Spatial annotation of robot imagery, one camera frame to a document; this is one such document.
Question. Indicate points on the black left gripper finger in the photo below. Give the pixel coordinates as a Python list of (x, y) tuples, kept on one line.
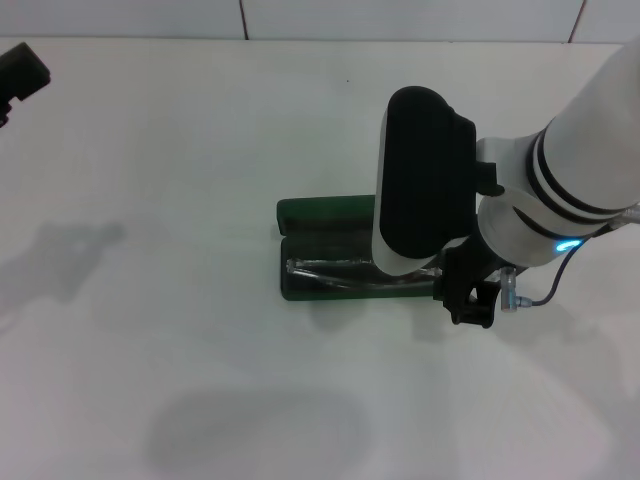
[(25, 72)]

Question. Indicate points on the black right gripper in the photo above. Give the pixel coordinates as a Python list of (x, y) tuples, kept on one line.
[(462, 280)]

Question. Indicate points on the clear white glasses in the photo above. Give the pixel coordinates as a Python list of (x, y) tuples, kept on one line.
[(325, 265)]

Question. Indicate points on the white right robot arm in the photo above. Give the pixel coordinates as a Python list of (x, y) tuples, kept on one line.
[(585, 150)]

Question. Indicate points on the green glasses case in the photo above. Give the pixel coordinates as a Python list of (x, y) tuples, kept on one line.
[(325, 210)]

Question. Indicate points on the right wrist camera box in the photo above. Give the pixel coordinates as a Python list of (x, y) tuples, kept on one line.
[(425, 175)]

